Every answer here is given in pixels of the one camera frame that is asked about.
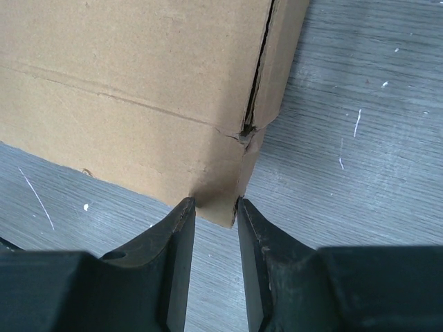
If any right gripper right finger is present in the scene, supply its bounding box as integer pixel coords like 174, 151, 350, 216
237, 198, 344, 331

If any brown cardboard box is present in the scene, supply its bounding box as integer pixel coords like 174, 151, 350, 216
1, 1, 309, 228

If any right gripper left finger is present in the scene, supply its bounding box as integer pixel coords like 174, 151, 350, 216
100, 197, 196, 331

